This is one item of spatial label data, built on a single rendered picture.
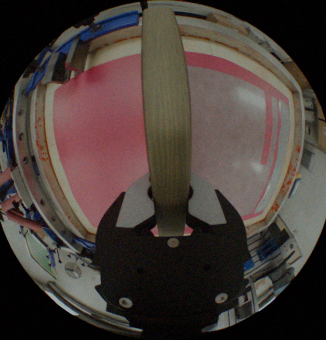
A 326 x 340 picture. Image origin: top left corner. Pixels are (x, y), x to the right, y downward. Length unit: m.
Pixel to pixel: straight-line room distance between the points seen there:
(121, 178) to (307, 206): 3.77
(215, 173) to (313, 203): 3.56
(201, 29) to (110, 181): 0.33
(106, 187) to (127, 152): 0.09
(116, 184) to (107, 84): 0.18
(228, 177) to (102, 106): 0.26
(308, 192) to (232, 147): 3.52
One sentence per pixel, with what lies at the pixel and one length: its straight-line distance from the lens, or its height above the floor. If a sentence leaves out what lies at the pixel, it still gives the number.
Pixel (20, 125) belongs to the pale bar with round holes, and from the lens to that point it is 0.39.
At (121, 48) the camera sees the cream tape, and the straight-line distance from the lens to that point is 0.24.
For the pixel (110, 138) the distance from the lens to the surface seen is 0.19.
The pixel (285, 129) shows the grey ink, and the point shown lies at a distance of 0.36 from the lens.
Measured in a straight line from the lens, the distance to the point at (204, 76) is 0.19.
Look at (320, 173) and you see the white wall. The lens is 3.54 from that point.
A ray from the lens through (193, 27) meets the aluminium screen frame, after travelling 0.23.
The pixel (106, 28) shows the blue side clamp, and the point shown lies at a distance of 0.23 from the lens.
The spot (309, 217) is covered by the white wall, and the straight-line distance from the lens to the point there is 3.78.
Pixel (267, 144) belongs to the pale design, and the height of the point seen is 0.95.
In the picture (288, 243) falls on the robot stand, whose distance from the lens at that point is 0.77.
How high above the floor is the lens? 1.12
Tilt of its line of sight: 65 degrees down
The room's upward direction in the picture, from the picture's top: 179 degrees counter-clockwise
